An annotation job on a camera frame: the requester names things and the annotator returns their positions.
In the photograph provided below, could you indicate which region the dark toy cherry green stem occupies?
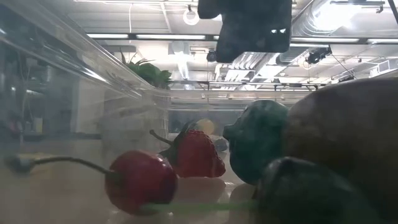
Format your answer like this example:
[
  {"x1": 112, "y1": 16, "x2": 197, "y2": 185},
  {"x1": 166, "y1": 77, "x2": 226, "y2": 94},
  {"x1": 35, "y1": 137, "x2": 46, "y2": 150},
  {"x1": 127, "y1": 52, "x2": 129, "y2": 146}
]
[{"x1": 139, "y1": 157, "x2": 380, "y2": 224}]

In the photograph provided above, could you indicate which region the black crossbar with light strips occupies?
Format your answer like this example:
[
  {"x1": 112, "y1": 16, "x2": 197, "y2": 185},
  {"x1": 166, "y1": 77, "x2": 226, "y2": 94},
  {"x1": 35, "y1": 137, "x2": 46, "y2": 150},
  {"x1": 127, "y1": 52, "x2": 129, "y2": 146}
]
[{"x1": 86, "y1": 32, "x2": 398, "y2": 44}]

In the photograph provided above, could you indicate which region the red toy strawberry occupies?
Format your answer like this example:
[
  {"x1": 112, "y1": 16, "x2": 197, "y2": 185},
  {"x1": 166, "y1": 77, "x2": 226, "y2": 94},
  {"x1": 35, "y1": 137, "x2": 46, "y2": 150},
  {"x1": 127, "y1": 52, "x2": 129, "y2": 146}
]
[{"x1": 149, "y1": 123, "x2": 227, "y2": 179}]

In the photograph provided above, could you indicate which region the black round toy berry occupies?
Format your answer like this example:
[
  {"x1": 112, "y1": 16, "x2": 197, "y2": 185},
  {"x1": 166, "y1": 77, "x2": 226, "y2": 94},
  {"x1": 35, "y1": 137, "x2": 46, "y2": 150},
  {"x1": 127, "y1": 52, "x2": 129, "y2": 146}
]
[{"x1": 214, "y1": 138, "x2": 229, "y2": 153}]

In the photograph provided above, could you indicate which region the clear plastic tupperware container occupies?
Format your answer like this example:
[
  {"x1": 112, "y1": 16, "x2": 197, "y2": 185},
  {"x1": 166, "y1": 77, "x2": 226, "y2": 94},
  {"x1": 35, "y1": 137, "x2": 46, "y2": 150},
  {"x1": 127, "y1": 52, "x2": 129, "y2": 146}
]
[{"x1": 0, "y1": 0, "x2": 398, "y2": 224}]

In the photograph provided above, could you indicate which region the silver ventilation duct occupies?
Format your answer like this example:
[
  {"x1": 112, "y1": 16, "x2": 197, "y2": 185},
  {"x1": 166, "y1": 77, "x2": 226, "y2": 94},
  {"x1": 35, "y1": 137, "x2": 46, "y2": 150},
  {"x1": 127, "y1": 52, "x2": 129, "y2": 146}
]
[{"x1": 276, "y1": 0, "x2": 398, "y2": 65}]

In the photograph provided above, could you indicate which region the red toy cherry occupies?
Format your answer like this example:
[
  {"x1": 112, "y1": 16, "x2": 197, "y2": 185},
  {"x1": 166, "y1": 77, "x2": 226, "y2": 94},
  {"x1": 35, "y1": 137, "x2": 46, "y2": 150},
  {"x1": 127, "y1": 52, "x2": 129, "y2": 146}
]
[{"x1": 4, "y1": 150, "x2": 178, "y2": 216}]

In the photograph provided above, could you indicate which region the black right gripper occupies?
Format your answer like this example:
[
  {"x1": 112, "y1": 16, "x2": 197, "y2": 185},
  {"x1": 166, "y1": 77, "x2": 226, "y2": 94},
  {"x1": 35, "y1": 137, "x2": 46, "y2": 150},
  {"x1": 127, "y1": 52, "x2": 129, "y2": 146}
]
[{"x1": 198, "y1": 0, "x2": 293, "y2": 63}]

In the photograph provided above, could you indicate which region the black ceiling-hung camera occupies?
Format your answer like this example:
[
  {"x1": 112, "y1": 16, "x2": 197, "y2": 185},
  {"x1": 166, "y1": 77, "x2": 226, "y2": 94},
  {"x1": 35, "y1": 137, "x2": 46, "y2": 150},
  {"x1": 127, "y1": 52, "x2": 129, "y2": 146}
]
[{"x1": 305, "y1": 46, "x2": 333, "y2": 65}]

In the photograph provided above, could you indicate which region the succulent in white patterned pot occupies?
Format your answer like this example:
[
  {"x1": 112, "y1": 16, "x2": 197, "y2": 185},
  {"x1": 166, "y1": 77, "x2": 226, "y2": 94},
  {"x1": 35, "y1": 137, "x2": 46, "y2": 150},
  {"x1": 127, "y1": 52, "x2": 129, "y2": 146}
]
[{"x1": 99, "y1": 51, "x2": 172, "y2": 153}]

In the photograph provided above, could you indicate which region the brown toy kiwi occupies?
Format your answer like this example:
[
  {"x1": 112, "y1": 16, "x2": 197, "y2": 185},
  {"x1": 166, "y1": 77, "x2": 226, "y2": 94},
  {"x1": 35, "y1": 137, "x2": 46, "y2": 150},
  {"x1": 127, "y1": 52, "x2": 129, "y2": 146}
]
[{"x1": 281, "y1": 77, "x2": 398, "y2": 218}]

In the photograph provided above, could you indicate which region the green toy bell pepper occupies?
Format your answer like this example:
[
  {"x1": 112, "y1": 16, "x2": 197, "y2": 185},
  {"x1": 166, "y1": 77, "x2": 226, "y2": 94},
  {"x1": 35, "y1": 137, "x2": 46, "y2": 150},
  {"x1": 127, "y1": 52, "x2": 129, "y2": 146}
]
[{"x1": 223, "y1": 99, "x2": 290, "y2": 186}]

